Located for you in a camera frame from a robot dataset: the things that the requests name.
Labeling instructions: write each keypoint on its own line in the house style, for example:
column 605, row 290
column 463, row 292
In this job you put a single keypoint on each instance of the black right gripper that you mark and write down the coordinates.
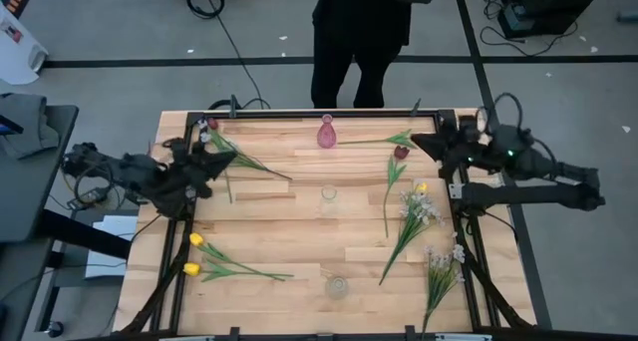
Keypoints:
column 466, row 149

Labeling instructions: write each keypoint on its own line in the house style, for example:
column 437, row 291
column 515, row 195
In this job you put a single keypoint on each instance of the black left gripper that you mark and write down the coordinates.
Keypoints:
column 187, row 169

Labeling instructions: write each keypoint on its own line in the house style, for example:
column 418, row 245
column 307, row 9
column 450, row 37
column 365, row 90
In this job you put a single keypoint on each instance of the dark red artificial tulip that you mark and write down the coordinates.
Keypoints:
column 401, row 152
column 213, row 123

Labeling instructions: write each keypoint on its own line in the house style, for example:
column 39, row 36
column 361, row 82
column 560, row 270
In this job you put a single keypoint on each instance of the yellow artificial tulip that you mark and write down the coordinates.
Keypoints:
column 422, row 187
column 196, row 239
column 191, row 268

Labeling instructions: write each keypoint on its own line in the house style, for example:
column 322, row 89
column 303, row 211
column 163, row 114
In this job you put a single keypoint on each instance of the white artificial flower bunch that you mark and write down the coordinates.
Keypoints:
column 416, row 214
column 441, row 268

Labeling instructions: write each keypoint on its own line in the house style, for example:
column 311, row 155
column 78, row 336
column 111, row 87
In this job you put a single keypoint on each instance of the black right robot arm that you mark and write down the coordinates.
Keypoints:
column 538, row 194

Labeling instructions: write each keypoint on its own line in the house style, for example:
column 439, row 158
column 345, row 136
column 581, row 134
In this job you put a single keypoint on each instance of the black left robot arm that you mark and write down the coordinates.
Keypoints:
column 134, row 174

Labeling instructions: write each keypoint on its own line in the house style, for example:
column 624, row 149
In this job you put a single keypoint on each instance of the pink glass vase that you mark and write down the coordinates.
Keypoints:
column 326, row 136

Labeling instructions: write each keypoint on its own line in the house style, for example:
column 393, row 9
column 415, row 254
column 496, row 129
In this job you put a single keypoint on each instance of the small smooth clear glass vase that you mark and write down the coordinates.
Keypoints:
column 329, row 194

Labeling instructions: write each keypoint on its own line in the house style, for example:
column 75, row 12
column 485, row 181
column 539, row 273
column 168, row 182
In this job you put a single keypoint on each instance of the ribbed clear glass vase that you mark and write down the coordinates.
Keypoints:
column 337, row 288

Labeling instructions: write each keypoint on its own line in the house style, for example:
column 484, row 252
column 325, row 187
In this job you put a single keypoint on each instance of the artificial tulip green stem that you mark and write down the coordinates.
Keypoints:
column 401, row 139

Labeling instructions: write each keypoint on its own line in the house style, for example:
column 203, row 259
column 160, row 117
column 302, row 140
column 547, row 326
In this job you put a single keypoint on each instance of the person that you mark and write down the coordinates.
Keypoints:
column 359, row 32

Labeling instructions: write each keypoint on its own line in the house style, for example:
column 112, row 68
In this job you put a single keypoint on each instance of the white strip light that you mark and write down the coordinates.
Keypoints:
column 463, row 337
column 187, row 338

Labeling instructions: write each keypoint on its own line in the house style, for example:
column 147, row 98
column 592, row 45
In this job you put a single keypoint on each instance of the dark grey side desk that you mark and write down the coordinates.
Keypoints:
column 35, row 191

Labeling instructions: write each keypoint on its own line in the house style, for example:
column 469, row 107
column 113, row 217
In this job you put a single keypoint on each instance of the black computer tower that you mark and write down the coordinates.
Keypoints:
column 548, row 2

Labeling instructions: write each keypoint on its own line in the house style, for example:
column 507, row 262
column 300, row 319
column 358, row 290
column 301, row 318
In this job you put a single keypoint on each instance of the grey folded cloth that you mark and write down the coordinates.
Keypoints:
column 25, row 126

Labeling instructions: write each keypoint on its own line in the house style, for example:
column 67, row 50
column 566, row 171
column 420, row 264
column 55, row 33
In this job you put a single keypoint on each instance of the white paper cup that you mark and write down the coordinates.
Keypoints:
column 20, row 57

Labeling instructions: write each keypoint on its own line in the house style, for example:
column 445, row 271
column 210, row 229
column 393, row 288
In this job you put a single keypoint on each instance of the black caster wheel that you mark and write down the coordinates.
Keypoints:
column 54, row 329

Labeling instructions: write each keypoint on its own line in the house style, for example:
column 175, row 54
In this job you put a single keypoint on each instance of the white metal bracket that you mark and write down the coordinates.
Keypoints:
column 455, row 191

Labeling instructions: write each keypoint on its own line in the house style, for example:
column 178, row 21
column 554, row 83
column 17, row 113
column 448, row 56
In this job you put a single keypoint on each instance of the black aluminium table frame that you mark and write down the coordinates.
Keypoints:
column 299, row 114

